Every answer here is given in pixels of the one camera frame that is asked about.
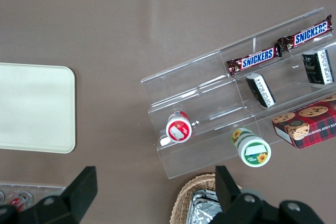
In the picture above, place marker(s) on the red tartan cookie box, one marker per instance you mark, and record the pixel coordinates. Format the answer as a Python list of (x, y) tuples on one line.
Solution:
[(312, 127)]

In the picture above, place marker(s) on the green lid yogurt cup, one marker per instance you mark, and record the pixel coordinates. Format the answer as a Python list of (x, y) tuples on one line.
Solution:
[(254, 151)]

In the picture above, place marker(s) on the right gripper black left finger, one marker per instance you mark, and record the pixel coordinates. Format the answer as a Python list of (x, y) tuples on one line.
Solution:
[(78, 197)]

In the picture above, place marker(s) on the red lid yogurt cup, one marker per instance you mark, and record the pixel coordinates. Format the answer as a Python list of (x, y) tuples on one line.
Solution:
[(179, 129)]

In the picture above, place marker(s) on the small black white box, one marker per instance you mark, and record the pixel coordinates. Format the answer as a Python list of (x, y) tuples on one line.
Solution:
[(261, 91), (319, 68)]

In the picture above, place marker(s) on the clear acrylic bottle rack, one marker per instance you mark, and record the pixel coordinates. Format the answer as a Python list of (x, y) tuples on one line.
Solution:
[(39, 188)]

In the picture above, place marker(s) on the beige plastic tray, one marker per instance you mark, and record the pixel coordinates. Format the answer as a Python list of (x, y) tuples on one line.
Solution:
[(36, 108)]

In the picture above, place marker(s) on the red cola bottle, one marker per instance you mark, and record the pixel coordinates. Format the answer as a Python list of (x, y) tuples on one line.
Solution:
[(22, 199)]

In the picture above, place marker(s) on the Snickers chocolate bar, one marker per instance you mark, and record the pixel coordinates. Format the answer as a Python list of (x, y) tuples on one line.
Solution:
[(256, 60), (307, 33)]

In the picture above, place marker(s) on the light wicker basket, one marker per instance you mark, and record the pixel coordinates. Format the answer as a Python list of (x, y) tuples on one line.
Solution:
[(183, 197)]

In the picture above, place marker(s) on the aluminium foil tray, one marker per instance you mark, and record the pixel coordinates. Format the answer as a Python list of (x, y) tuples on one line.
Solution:
[(204, 207)]

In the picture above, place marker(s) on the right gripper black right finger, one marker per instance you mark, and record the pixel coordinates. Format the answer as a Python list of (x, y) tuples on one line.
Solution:
[(231, 197)]

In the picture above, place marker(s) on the clear acrylic stepped shelf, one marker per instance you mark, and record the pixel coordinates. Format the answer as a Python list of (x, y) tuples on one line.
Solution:
[(199, 98)]

